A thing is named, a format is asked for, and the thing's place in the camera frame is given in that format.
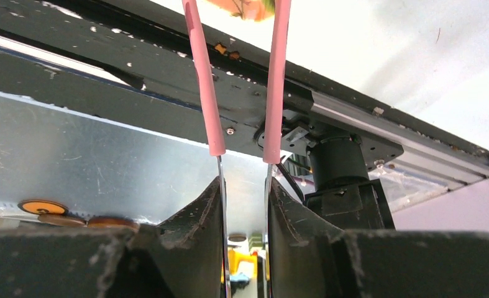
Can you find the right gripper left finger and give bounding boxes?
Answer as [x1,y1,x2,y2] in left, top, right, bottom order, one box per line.
[0,178,223,297]

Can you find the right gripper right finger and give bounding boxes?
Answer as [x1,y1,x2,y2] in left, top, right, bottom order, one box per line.
[268,181,489,297]

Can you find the pink handled tongs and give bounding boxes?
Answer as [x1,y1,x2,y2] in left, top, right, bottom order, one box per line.
[182,0,291,297]

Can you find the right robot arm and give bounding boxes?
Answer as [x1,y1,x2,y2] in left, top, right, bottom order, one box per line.
[0,120,489,297]

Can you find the floral serving tray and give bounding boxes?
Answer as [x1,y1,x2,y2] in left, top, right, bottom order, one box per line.
[207,0,275,22]

